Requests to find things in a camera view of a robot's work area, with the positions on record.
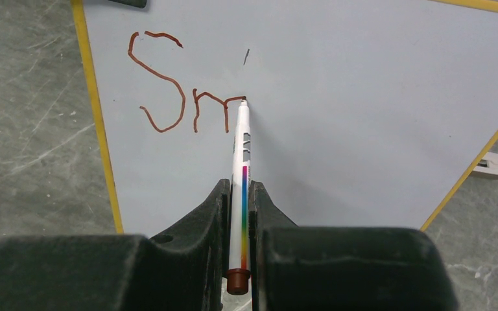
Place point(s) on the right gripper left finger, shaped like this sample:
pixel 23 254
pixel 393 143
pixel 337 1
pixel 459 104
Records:
pixel 180 268

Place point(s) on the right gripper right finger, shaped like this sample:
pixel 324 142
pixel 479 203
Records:
pixel 342 268

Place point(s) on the yellow framed whiteboard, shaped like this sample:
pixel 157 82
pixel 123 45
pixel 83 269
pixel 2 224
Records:
pixel 362 112

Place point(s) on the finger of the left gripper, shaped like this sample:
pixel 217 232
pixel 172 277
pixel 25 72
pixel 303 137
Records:
pixel 132 3

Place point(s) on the white whiteboard eraser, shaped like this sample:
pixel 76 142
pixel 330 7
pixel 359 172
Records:
pixel 487 167

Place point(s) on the white brown whiteboard marker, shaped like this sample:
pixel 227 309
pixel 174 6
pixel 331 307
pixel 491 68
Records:
pixel 238 272

